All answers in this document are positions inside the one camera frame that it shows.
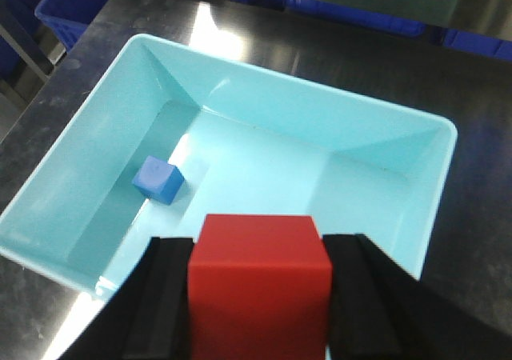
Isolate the blue floor bin right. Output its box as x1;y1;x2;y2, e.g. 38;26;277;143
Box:
438;28;511;62

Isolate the small blue cube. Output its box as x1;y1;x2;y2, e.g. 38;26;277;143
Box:
131;155;185;205

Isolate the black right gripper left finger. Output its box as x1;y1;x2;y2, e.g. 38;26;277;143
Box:
60;237;194;359

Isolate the blue floor bin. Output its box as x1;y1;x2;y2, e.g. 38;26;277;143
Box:
35;0;108;51
438;28;511;62

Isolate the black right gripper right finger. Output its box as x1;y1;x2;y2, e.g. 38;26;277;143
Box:
322;234;508;359

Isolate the blue floor bin near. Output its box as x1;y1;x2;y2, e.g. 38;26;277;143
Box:
35;0;108;51

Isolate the stainless steel shelf frame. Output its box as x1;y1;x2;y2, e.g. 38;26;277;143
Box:
0;0;512;85

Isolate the light cyan plastic tray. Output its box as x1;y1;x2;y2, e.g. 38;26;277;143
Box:
1;34;458;300

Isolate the red cube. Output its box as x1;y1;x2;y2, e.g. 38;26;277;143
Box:
187;214;332;359

